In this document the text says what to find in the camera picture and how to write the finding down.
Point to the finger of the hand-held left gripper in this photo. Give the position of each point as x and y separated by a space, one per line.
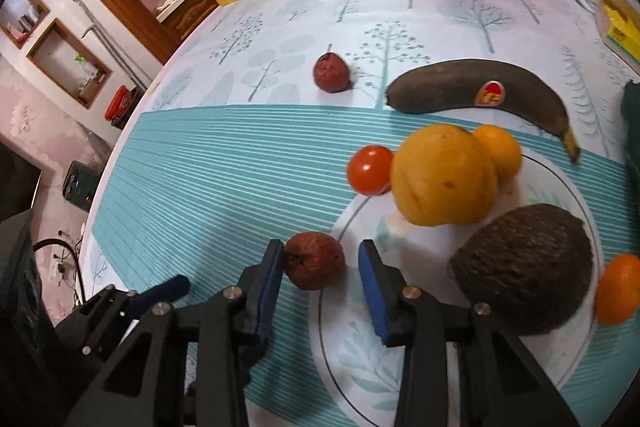
160 291

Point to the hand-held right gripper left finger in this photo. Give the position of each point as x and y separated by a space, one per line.
267 292

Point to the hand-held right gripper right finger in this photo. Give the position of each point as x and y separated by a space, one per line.
372 292

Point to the dark red wrinkled lychee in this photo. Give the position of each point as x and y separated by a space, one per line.
314 259

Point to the large red cherry tomato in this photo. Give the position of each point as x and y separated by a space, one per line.
369 169

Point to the large yellow orange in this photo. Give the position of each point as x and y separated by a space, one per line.
442 174

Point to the dark brown avocado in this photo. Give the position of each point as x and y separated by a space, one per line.
525 269

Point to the small yellow-orange kumquat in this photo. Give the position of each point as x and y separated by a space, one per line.
504 152

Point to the dark overripe banana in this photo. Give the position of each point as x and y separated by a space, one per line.
450 94

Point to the red lychee with stem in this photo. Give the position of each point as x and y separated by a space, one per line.
331 73

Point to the small orange tangerine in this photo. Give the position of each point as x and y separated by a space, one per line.
617 289

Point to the dark green scalloped plate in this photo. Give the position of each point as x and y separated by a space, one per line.
632 127

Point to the white power strip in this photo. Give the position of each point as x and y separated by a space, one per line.
60 266

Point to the dark green container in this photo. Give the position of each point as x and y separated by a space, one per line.
77 189

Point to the tree print tablecloth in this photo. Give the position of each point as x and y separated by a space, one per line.
225 157

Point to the grey metal pole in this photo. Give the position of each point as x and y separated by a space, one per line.
107 42

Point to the yellow tissue pack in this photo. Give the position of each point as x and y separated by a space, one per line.
620 24

